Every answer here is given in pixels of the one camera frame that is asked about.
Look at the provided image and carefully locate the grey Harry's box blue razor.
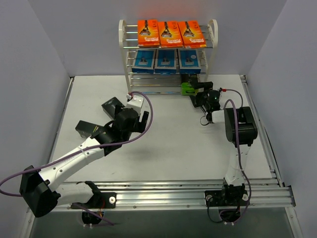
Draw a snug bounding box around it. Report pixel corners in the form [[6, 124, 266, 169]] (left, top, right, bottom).
[[178, 49, 201, 74]]

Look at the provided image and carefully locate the black green Gillette Labs carton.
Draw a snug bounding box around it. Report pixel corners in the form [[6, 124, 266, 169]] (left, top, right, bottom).
[[75, 120, 105, 138]]

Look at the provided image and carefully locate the Harry's blade cartridge pack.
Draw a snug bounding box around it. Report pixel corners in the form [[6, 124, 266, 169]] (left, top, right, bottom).
[[154, 49, 177, 75]]

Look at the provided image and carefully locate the orange Gillette Fusion5 razor box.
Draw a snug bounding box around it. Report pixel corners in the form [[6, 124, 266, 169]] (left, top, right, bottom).
[[177, 20, 207, 49]]

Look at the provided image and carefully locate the small orange Gillette razor box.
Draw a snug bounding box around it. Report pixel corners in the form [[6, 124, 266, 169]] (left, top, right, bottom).
[[137, 19, 160, 47]]

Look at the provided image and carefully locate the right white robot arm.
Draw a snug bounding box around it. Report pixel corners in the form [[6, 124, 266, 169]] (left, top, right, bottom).
[[188, 80, 258, 206]]

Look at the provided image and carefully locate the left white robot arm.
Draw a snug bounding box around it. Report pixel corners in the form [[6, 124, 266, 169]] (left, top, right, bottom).
[[19, 107, 153, 218]]

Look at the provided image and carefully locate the white chrome-bar shelf rack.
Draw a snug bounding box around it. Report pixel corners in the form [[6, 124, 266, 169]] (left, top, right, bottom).
[[118, 19, 218, 94]]

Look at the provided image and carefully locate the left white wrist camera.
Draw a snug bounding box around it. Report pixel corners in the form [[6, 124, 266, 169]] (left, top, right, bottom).
[[126, 94, 144, 114]]

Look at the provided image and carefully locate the aluminium rail base frame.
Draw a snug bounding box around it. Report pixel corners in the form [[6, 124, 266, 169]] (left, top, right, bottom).
[[44, 75, 295, 211]]

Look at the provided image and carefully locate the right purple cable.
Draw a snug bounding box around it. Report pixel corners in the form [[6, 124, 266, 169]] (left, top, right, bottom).
[[217, 88, 253, 224]]

